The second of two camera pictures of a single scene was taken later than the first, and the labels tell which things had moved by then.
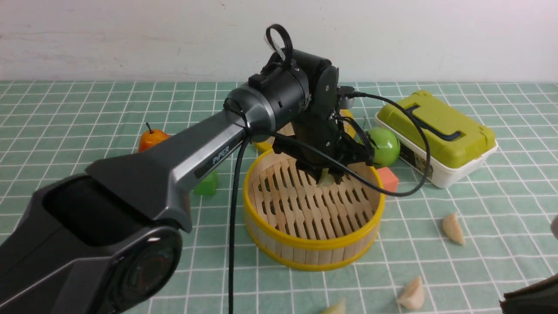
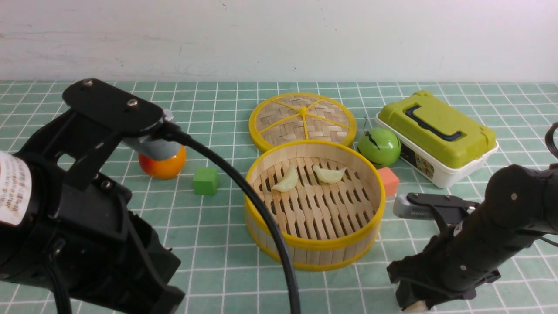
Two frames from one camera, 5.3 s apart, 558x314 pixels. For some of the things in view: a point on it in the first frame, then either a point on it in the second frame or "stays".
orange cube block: x=390 y=181 stays
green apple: x=388 y=144 stays
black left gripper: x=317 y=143 -> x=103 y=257
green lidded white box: x=458 y=145 stays
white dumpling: x=326 y=179 -> x=288 y=182
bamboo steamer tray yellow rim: x=295 y=221 stays
